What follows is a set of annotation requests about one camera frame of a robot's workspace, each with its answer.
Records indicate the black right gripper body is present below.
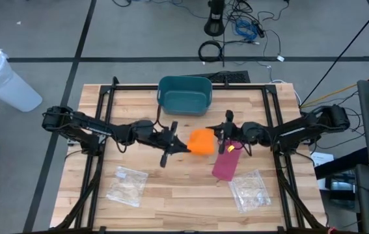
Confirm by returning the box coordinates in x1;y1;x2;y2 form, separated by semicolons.
218;109;251;155

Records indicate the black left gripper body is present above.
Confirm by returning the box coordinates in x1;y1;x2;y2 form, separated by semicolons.
151;121;179;169

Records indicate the orange bandage roll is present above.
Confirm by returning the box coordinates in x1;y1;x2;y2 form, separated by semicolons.
186;127;216;156

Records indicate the pink bandage roll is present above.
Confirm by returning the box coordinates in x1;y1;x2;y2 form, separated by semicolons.
211;140;244;182

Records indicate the clear plastic zip bag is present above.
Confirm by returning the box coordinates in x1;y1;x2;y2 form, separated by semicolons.
105;165;150;209
228;168;273;215

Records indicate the teal plastic bin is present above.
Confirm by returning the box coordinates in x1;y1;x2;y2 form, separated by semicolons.
156;75;213;117

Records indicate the black textured floor mat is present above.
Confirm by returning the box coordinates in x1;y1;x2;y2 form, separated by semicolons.
187;70;252;85

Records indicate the white paper sheet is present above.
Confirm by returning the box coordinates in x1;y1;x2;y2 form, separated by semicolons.
310;151;335;168

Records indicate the black floor stand base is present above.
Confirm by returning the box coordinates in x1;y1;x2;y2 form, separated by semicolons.
203;0;226;38

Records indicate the black equipment box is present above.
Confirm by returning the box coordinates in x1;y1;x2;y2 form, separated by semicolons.
325;174;358;203

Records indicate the thin black diagonal strut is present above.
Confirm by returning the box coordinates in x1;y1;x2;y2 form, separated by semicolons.
299;0;369;107

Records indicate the white trash can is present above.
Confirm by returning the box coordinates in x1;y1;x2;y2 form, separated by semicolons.
0;37;44;113

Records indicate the black left gripper cable loop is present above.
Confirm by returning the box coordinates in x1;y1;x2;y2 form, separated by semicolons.
153;103;169;131

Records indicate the black aluminium table frame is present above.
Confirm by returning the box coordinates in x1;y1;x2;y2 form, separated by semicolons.
52;76;328;234

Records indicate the coiled black cable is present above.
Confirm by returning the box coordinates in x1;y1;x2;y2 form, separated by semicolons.
197;40;225;63

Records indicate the blue cable bundle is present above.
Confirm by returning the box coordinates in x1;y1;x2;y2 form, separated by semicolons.
234;19;259;42

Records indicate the yellow cable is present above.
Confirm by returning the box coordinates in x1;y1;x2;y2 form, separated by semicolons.
299;83;359;109

